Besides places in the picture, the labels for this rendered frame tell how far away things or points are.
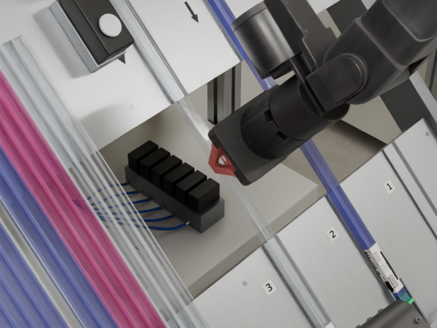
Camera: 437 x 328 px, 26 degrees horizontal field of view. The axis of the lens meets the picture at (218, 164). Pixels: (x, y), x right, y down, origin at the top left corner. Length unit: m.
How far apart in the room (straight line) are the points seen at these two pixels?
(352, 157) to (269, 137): 1.58
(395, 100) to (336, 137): 1.29
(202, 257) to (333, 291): 0.31
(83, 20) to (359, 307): 0.44
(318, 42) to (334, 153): 1.64
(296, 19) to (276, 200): 0.61
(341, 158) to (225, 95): 0.99
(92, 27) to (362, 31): 0.29
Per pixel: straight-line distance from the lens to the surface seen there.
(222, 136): 0.91
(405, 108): 1.23
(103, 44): 0.95
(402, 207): 1.16
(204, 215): 1.34
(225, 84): 1.49
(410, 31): 0.78
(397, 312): 0.48
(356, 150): 2.49
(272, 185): 1.44
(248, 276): 1.01
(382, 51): 0.79
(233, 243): 1.35
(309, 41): 0.84
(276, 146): 0.90
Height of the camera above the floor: 1.58
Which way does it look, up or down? 41 degrees down
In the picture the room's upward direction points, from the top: straight up
